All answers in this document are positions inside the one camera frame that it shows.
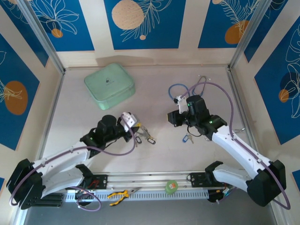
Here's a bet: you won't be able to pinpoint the key with blue tag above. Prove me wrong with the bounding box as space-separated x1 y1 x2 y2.
182 133 195 144

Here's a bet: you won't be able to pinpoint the yellow black pliers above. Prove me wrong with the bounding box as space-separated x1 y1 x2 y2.
107 187 143 207

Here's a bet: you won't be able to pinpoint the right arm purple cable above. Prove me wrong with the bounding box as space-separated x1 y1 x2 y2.
179 82 291 210

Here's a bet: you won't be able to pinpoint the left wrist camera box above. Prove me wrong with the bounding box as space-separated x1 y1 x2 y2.
120 112 141 133

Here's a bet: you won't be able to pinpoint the green tape roll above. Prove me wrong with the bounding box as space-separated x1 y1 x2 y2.
165 180 179 195

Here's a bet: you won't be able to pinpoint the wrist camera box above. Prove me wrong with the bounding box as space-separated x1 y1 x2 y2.
120 112 141 133
173 95 188 115

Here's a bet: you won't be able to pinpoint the aluminium frame post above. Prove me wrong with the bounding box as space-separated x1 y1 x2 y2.
228 0 267 71
16 0 66 75

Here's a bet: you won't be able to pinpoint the blue stethoscope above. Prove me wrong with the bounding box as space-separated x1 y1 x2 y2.
168 75 211 104

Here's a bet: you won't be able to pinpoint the black ribbed block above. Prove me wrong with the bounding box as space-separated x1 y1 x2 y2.
41 193 64 208

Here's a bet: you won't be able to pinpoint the metal keyring disc with keys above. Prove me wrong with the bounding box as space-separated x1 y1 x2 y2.
132 125 157 148

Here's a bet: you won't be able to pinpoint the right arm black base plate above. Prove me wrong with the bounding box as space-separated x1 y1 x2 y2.
188 172 233 188

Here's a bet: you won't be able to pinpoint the mint green zip case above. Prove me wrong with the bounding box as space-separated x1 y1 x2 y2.
83 62 136 111

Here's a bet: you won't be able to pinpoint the aluminium frame rail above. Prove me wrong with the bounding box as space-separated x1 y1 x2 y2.
20 170 278 193

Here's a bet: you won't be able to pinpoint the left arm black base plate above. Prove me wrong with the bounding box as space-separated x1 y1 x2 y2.
83 173 109 190

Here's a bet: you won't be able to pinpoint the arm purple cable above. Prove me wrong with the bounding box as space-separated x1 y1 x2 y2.
179 82 291 210
9 113 136 212

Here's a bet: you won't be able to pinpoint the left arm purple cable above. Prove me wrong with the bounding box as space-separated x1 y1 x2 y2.
9 113 136 212

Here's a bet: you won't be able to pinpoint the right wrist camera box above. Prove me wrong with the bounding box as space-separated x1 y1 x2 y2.
173 95 188 115

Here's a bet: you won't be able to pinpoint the slotted grey cable duct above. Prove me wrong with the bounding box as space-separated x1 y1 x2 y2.
65 189 209 202

